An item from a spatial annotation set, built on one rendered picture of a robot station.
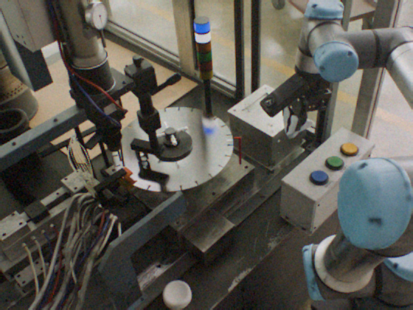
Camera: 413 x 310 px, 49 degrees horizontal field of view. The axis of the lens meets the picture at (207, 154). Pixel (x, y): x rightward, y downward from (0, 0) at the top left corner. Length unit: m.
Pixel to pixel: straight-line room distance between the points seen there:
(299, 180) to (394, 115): 1.76
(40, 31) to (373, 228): 0.67
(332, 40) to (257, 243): 0.60
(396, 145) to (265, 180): 1.44
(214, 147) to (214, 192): 0.12
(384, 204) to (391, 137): 2.18
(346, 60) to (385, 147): 1.82
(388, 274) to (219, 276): 0.42
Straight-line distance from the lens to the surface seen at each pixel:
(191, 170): 1.17
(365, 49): 0.93
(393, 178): 0.60
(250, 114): 1.40
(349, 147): 1.31
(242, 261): 1.23
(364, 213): 0.60
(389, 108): 2.96
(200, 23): 1.33
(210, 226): 1.21
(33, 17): 0.92
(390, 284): 1.03
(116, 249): 1.01
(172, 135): 1.20
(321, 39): 0.93
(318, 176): 1.21
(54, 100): 1.86
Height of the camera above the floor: 1.79
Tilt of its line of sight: 44 degrees down
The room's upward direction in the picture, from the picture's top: 5 degrees counter-clockwise
